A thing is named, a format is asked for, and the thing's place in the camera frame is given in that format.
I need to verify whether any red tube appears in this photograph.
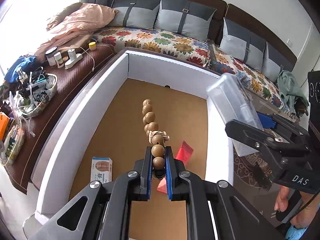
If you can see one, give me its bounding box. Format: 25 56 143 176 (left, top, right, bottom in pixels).
157 140 194 193

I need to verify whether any white medicine carton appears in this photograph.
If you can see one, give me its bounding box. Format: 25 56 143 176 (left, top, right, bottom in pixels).
90 157 113 183

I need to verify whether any white power strip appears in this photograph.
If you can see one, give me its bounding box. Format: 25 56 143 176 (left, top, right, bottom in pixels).
64 53 83 70

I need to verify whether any white charging cable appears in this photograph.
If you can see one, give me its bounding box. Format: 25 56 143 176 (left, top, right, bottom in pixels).
70 44 97 72

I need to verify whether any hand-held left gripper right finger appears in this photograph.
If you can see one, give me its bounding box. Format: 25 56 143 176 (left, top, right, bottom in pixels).
165 146 285 240

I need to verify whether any clear plastic box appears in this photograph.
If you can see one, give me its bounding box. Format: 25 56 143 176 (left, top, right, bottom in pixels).
206 73 264 157

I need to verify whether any wooden bead string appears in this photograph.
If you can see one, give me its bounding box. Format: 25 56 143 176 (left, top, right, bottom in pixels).
142 99 170 180

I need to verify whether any green fleece towel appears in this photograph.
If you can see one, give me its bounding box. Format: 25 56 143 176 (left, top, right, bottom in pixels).
277 70 310 112

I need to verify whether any orange carton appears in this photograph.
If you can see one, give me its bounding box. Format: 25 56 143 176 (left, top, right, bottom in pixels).
0 112 11 141

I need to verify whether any dark brown bag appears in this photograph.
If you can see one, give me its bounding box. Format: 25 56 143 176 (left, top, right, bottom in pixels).
294 99 310 117

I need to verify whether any grey two-tone strap cushion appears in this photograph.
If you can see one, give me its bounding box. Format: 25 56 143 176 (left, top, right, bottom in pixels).
261 41 285 83
219 17 267 70
108 0 161 30
153 0 217 42

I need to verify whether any person's right hand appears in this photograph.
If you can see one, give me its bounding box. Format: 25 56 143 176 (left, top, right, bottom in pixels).
274 187 320 230

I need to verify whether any blue crumpled garment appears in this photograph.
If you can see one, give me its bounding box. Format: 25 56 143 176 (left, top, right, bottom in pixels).
4 54 38 83

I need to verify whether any brown woven mat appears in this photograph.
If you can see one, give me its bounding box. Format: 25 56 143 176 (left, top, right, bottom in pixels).
12 43 117 196

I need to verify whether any pink crumpled blanket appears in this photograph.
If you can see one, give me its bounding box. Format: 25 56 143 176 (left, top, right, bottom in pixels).
34 2 120 58

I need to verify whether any clear basket of clutter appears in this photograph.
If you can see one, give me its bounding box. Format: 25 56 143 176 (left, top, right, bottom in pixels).
9 72 58 118

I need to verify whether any clear basket of pens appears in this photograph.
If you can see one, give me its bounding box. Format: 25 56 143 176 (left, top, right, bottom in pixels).
0 119 26 167

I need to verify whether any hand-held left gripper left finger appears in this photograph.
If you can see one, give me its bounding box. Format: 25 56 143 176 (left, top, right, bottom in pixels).
30 146 153 240

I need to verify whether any white foam board box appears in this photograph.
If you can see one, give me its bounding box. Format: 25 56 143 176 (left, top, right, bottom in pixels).
22 49 235 230

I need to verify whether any blue cloth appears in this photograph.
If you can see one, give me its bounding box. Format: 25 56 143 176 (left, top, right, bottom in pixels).
285 226 302 240

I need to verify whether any floral patterned sofa blanket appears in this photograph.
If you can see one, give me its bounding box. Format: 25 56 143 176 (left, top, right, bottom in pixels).
94 27 212 66
204 39 284 107

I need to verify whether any white bottle green label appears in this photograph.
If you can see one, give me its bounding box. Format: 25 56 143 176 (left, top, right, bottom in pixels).
54 52 64 69

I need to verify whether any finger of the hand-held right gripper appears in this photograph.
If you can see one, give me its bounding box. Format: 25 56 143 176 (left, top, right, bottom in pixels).
257 112 310 145
225 119 310 158

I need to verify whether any black-lidded jar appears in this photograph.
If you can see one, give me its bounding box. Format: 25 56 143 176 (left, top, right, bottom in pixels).
45 47 58 67

